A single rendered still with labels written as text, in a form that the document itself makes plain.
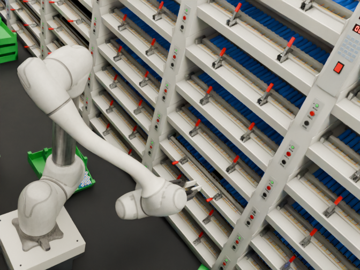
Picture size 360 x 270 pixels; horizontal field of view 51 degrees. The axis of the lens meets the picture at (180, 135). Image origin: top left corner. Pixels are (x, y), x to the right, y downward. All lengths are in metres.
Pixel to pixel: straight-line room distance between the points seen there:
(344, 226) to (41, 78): 1.15
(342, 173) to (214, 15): 0.78
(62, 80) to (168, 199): 0.54
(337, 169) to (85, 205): 1.47
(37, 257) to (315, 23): 1.43
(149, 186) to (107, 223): 0.98
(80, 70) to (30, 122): 1.45
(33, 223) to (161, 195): 0.64
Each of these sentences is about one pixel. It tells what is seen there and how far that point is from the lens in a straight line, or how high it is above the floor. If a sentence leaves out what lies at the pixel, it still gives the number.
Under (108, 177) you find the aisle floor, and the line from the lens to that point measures 2.49.
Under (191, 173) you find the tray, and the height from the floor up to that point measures 0.50.
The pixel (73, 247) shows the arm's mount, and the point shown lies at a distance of 1.85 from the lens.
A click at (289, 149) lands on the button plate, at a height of 1.01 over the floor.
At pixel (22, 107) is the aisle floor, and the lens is 2.96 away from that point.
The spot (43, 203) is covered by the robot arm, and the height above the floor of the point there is 0.52.
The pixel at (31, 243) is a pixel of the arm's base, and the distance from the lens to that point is 1.84.
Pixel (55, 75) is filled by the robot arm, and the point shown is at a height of 1.09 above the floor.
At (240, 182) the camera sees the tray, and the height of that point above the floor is 0.69.
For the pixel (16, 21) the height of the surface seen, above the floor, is 0.15.
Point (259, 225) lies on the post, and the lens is 1.71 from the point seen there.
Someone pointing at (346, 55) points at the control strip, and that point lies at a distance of 1.27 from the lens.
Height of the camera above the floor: 1.83
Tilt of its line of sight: 39 degrees down
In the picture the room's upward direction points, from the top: 18 degrees clockwise
